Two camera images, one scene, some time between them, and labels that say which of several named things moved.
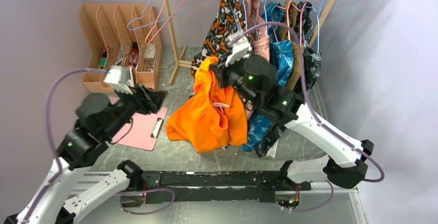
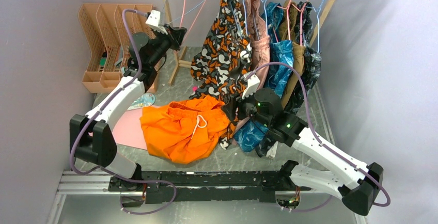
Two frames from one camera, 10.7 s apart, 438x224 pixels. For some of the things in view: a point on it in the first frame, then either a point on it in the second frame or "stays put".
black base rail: [210, 188] stays put
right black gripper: [221, 70] → [234, 102]
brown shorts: [286, 33] stays put
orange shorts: [212, 118] → [185, 131]
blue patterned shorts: [258, 129] stays put
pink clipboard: [141, 132] stays put
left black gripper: [154, 99] → [175, 36]
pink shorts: [256, 26] stays put
